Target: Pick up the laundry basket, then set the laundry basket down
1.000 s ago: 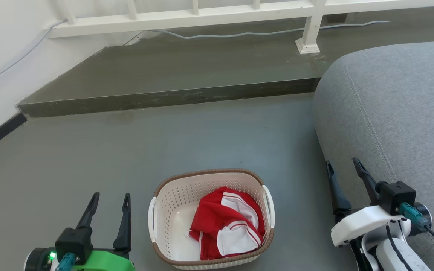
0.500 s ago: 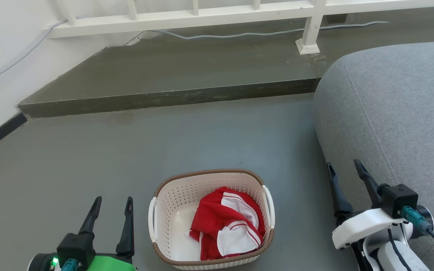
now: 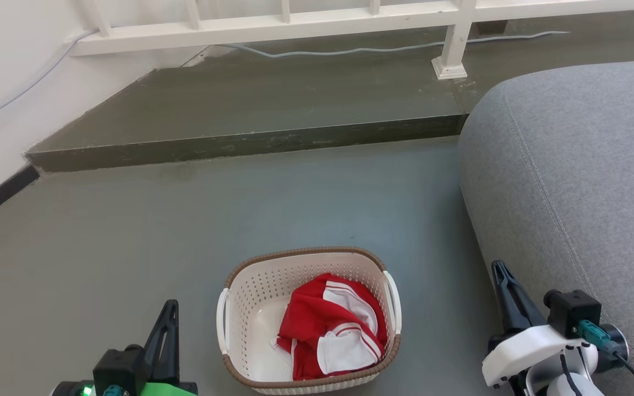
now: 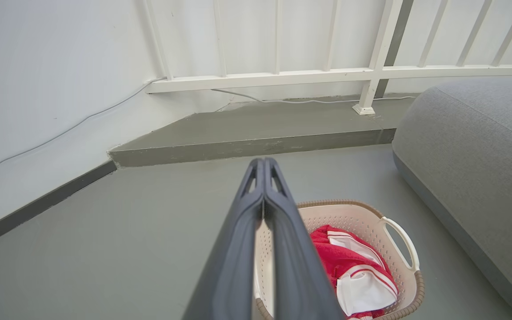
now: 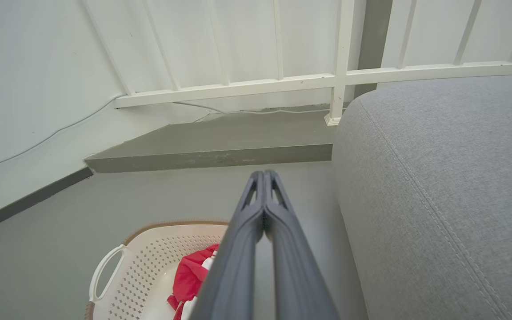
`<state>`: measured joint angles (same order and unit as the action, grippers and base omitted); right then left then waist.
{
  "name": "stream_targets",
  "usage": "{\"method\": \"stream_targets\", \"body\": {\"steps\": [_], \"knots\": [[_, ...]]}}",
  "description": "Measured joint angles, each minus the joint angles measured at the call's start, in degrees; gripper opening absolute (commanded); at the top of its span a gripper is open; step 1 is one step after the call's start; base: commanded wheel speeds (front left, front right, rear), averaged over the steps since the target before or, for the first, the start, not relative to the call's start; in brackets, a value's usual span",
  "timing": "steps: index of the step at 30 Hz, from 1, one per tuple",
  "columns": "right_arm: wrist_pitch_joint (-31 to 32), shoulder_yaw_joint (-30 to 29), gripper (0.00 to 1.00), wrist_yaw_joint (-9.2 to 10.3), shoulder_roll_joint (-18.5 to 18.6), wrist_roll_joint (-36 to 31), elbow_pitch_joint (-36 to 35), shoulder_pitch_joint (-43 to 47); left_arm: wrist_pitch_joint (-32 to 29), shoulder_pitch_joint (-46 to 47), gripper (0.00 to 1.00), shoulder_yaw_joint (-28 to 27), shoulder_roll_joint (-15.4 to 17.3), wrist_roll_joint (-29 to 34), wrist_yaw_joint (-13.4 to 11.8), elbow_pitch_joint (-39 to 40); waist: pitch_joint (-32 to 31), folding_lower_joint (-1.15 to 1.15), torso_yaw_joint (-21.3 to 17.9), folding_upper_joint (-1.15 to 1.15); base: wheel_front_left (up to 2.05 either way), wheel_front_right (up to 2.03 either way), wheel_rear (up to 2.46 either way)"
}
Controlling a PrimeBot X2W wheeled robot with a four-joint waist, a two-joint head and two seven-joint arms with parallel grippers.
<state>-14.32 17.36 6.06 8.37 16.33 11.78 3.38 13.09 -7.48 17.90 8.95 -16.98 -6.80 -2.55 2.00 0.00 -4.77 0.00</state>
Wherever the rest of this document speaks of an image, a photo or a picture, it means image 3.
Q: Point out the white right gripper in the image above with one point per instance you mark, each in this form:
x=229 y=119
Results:
x=526 y=355

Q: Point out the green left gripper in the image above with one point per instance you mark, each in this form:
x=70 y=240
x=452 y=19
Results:
x=157 y=390

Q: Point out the cream laundry basket brown rim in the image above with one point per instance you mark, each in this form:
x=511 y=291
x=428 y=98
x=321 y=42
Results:
x=251 y=291

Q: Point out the red and white garment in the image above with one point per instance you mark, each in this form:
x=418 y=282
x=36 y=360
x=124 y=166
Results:
x=306 y=324

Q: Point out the grey fabric sofa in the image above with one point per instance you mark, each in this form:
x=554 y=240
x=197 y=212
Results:
x=581 y=165

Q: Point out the dark pillar behind railing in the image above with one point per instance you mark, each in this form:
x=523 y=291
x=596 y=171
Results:
x=490 y=27

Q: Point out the white wooden railing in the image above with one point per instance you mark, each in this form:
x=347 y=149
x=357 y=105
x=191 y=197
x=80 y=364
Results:
x=273 y=26

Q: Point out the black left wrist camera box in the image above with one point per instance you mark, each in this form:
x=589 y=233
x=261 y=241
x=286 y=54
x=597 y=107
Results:
x=121 y=367

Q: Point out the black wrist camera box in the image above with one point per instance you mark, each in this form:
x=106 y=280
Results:
x=121 y=367
x=573 y=312

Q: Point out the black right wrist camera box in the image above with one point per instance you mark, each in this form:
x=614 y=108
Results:
x=573 y=312

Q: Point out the teal left camera connector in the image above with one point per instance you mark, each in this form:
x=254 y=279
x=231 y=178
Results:
x=112 y=391

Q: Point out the teal camera connector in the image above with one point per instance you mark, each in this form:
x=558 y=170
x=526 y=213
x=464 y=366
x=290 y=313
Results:
x=594 y=335
x=112 y=391

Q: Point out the teal right camera connector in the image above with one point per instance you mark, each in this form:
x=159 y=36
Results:
x=594 y=335

